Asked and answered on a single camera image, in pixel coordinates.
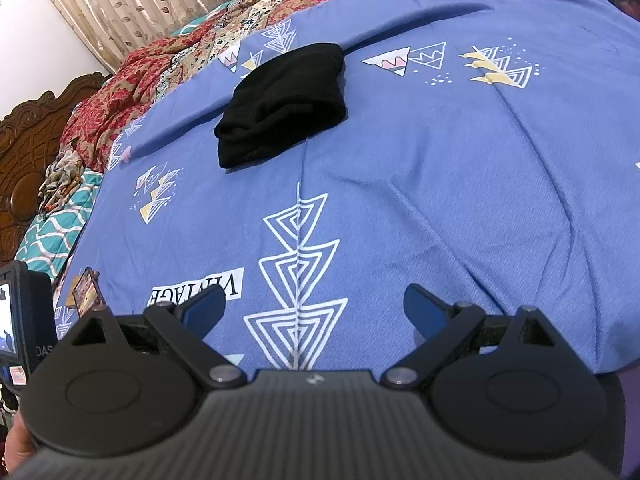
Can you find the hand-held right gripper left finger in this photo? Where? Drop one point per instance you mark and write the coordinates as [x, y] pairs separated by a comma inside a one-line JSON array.
[[202, 312]]

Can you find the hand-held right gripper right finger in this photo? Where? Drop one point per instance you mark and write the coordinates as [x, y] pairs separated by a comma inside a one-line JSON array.
[[425, 307]]

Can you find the black pants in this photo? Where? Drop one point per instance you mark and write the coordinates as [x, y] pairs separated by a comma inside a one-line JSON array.
[[280, 105]]

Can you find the person's left hand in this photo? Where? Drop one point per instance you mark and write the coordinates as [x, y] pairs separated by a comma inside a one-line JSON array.
[[14, 447]]

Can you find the smartphone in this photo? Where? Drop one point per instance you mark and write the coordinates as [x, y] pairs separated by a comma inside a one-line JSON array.
[[89, 292]]

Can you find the teal wave-patterned sheet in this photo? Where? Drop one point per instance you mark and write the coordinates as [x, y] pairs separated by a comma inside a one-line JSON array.
[[52, 240]]

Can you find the blue printed bedsheet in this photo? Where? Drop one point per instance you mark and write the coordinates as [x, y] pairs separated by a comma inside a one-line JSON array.
[[450, 185]]

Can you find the crumpled floral cloth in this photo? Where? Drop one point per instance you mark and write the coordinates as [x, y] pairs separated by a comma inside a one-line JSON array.
[[61, 180]]

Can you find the carved wooden headboard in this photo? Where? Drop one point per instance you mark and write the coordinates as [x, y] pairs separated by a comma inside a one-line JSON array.
[[30, 160]]

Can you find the red patchwork quilt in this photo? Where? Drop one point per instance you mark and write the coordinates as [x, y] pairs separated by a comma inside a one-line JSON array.
[[125, 90]]

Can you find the beige leaf-patterned curtain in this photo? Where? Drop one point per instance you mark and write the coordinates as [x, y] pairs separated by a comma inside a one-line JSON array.
[[150, 5]]

